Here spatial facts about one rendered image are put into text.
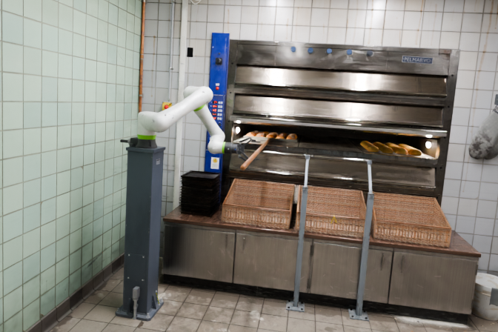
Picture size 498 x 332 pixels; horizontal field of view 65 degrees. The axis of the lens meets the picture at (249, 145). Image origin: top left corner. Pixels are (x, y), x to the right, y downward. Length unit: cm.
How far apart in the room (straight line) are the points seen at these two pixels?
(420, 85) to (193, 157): 209
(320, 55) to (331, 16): 34
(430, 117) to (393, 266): 129
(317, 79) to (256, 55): 58
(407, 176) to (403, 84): 78
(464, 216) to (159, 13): 322
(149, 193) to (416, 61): 241
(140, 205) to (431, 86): 253
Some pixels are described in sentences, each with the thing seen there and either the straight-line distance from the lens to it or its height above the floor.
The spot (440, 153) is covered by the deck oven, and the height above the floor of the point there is 124.
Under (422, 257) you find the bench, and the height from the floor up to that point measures 50.
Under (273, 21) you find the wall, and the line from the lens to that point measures 362.
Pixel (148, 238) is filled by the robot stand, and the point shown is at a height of 58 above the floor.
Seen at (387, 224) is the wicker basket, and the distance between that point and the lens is 323.
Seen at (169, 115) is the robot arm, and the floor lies 144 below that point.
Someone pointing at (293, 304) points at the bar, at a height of 3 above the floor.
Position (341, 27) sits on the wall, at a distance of 360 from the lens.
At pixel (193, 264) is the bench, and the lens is 338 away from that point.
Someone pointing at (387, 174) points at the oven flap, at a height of 101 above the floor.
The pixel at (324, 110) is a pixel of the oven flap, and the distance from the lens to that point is 353.
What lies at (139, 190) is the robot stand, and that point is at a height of 91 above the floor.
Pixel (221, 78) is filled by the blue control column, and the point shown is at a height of 175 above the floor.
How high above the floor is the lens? 157
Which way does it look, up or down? 7 degrees down
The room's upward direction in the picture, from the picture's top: 4 degrees clockwise
